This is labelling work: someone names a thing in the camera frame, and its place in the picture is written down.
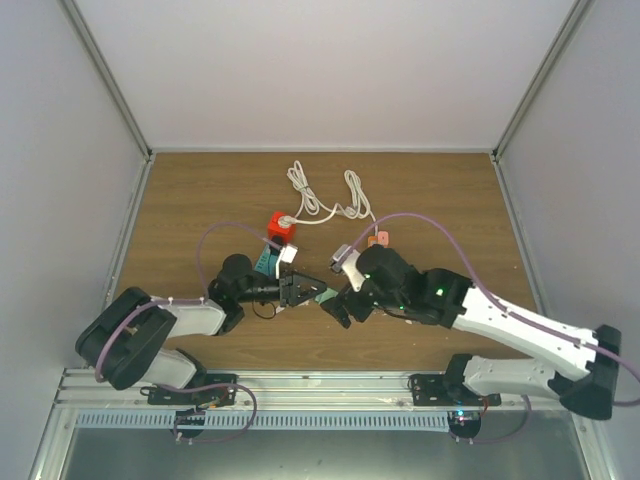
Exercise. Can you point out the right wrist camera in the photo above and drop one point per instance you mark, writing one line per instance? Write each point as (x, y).
(344, 261)

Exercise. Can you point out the pink square adapter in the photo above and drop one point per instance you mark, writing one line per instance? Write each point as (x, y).
(382, 238)

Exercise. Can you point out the green square adapter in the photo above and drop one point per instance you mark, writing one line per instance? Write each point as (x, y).
(329, 294)

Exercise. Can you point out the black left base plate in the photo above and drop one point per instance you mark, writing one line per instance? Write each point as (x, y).
(216, 397)

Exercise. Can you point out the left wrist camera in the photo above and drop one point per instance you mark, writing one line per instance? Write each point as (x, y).
(286, 256)

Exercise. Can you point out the teal power strip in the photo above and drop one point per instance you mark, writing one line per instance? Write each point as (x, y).
(266, 263)

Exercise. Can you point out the red cube power socket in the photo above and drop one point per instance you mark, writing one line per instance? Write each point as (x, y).
(281, 227)

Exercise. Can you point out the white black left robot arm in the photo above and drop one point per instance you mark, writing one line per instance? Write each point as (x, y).
(125, 343)

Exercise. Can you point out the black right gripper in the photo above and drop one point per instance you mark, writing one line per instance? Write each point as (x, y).
(339, 311)

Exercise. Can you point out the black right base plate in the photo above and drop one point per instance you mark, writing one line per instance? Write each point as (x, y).
(442, 389)

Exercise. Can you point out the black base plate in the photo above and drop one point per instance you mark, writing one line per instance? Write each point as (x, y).
(442, 389)
(216, 397)

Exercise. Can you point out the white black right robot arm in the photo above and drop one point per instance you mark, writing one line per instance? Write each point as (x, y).
(569, 364)

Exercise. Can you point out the slotted cable duct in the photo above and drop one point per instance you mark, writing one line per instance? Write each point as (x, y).
(267, 420)

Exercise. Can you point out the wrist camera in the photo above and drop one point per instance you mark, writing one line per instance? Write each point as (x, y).
(344, 261)
(286, 256)

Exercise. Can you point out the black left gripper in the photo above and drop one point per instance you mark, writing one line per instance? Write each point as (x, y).
(293, 296)

